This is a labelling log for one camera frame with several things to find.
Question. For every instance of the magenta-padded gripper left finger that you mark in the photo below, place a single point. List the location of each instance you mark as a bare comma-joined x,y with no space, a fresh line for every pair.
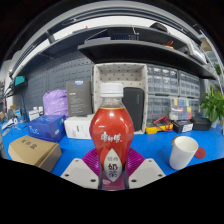
78,173

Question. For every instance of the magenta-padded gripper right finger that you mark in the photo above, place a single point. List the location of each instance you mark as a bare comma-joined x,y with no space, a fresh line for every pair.
146,173

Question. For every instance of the red drink bottle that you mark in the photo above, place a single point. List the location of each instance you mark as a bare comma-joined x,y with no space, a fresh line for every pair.
111,130

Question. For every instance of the white cup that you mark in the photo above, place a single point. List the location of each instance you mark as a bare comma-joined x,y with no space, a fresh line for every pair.
181,153

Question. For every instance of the yellow multimeter with red leads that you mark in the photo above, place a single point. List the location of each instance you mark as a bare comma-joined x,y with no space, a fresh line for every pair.
156,127

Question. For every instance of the brown cardboard box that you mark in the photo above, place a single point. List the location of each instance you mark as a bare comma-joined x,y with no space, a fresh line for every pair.
33,151

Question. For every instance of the blue box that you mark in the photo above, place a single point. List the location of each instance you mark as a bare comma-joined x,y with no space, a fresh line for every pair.
46,128

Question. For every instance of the flat round red coaster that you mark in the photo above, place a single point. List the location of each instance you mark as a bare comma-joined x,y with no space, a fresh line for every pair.
201,153

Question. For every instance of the black box with white label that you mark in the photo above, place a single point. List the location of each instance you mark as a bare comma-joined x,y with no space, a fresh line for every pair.
182,126

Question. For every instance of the grey small-parts drawer cabinet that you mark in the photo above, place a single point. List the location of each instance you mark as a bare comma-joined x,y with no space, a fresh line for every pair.
162,80
189,85
157,107

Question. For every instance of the black zip pouch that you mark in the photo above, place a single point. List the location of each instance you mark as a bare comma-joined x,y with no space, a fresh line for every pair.
134,106

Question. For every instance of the drawer cabinet with coloured drawers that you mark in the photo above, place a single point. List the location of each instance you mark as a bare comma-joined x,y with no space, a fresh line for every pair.
180,108

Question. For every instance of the purple plastic bag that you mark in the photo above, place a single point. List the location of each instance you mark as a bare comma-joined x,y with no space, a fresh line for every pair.
55,103

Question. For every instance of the small white container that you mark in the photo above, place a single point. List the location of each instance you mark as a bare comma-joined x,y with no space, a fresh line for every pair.
34,114

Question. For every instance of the black flat case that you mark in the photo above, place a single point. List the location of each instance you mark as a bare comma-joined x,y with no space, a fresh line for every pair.
201,123

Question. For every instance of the dark grey box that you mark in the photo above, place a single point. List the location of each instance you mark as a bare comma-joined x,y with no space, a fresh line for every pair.
79,98

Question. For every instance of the green potted plant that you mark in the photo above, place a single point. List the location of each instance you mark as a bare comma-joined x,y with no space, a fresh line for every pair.
213,105

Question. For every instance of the beige perforated tray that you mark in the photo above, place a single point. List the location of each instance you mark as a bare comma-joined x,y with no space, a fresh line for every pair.
116,75

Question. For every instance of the black shelf unit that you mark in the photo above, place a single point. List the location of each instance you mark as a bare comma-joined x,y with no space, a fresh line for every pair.
133,50

